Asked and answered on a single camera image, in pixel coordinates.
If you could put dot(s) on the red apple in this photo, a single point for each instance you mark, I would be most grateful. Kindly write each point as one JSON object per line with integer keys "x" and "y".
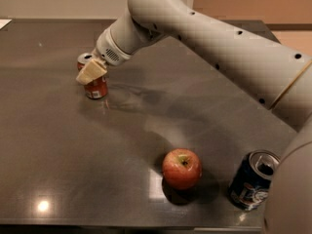
{"x": 181, "y": 169}

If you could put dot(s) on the red coke can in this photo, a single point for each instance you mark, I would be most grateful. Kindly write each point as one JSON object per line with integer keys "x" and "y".
{"x": 96, "y": 89}

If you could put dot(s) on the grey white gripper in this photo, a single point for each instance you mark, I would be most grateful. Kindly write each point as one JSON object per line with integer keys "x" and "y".
{"x": 108, "y": 52}

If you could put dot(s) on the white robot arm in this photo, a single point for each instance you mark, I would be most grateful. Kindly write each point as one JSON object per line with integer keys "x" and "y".
{"x": 278, "y": 77}

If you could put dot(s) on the dark blue soda can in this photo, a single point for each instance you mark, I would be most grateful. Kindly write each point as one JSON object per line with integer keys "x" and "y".
{"x": 250, "y": 186}

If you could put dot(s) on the white paper sheet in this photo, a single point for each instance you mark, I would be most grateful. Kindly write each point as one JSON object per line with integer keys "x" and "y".
{"x": 4, "y": 23}

